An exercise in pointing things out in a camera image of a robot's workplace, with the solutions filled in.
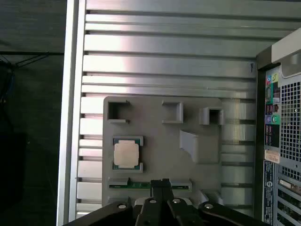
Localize green RAM stick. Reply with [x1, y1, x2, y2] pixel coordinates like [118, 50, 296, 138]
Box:
[109, 182, 190, 190]

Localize grey PC case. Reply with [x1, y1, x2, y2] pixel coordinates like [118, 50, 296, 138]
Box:
[255, 27, 301, 226]

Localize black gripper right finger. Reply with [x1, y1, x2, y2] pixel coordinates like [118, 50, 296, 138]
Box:
[162, 178, 269, 226]

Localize aluminium table edge rail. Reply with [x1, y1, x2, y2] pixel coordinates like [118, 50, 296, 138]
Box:
[56, 0, 87, 226]

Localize grey plastic parts rack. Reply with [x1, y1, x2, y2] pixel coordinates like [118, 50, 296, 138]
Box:
[101, 96, 224, 212]

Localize CPU with silver heat spreader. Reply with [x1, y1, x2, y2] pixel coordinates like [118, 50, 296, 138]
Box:
[112, 138, 143, 170]

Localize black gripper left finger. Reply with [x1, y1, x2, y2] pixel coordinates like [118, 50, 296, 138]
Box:
[61, 180, 165, 226]

